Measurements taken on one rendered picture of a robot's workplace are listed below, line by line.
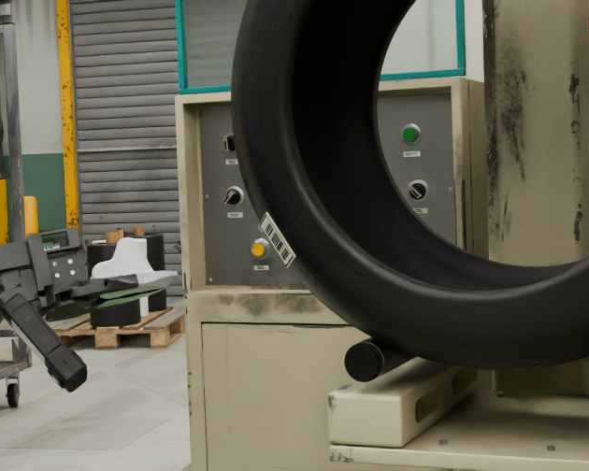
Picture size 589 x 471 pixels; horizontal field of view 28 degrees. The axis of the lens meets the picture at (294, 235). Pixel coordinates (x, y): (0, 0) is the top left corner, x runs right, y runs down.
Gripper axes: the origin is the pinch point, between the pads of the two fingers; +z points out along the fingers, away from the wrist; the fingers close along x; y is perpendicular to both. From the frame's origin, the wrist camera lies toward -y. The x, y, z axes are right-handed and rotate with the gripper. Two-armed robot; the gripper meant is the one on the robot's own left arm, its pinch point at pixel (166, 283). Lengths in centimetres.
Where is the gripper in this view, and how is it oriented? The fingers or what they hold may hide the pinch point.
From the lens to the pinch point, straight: 128.0
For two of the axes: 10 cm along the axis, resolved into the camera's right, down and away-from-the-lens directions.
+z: 9.4, -1.8, 3.0
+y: -2.6, -9.4, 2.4
